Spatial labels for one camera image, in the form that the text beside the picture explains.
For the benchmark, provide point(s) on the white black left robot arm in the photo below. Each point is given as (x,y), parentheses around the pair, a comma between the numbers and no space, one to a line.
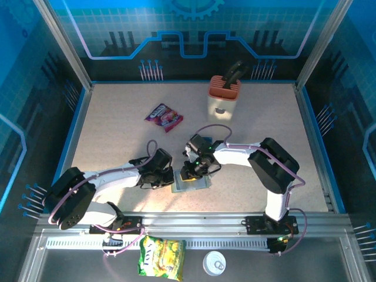
(117,177)

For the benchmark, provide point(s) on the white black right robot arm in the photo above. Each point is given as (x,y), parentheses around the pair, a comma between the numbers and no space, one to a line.
(235,154)

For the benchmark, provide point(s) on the cream orange knife block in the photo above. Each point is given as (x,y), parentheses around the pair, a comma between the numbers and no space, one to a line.
(220,111)

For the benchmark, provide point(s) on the purple candy bag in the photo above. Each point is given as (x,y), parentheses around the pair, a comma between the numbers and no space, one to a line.
(164,116)

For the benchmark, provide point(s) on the black connector box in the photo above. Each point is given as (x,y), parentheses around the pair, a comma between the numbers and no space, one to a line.
(113,242)
(277,245)

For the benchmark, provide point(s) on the yellow green snack bag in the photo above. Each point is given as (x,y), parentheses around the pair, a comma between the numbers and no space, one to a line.
(161,258)

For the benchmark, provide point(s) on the white tin can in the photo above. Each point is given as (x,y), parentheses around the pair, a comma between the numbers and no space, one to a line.
(214,263)

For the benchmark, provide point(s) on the grey metal shelf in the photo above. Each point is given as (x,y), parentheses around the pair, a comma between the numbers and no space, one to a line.
(264,267)

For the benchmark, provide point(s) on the aluminium mounting rail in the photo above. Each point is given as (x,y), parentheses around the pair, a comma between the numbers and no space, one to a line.
(191,223)

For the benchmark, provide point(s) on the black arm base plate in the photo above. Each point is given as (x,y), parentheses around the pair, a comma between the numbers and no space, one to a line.
(252,224)
(135,219)

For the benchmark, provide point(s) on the aluminium table side rail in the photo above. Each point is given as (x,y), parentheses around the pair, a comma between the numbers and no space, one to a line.
(72,141)
(314,141)

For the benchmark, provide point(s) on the blue table edge rail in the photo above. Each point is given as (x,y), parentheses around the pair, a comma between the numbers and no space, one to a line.
(147,82)

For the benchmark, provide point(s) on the aluminium frame post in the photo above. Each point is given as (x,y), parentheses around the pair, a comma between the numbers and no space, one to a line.
(65,44)
(321,44)
(30,261)
(356,261)

